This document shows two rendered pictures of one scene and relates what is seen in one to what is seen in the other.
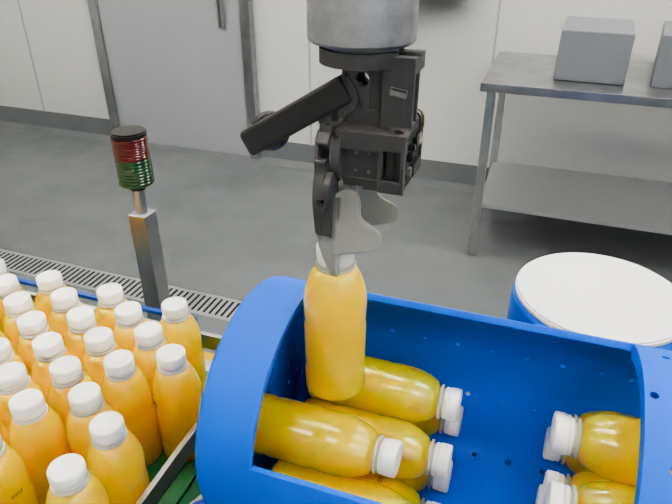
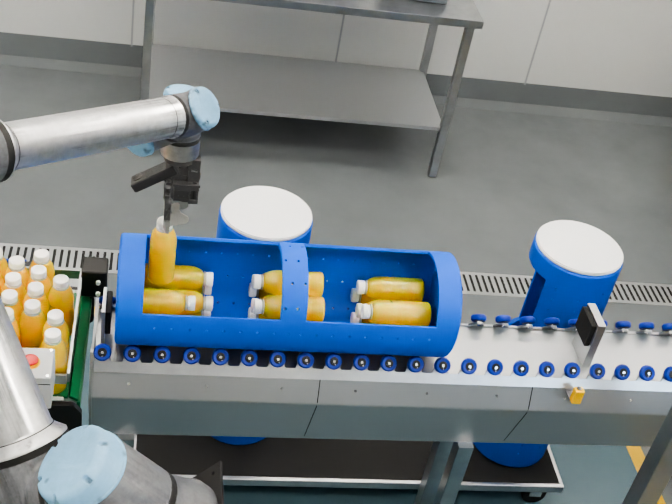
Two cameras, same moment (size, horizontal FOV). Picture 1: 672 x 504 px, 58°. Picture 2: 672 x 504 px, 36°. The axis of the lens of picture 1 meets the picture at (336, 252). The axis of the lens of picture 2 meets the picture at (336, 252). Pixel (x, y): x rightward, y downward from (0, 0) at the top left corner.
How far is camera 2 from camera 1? 1.98 m
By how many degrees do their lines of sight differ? 28
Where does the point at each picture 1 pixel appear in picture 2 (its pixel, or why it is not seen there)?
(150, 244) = not seen: outside the picture
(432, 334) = (194, 249)
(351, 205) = (176, 208)
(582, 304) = (258, 220)
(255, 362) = (138, 272)
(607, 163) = (265, 38)
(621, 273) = (277, 197)
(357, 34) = (184, 158)
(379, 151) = (189, 190)
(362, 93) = (180, 170)
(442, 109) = not seen: outside the picture
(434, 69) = not seen: outside the picture
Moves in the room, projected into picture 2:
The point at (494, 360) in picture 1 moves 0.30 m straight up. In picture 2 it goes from (223, 257) to (234, 163)
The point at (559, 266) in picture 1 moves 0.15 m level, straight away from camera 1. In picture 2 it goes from (243, 197) to (244, 170)
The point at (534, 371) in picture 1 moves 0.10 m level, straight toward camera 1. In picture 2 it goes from (241, 259) to (240, 282)
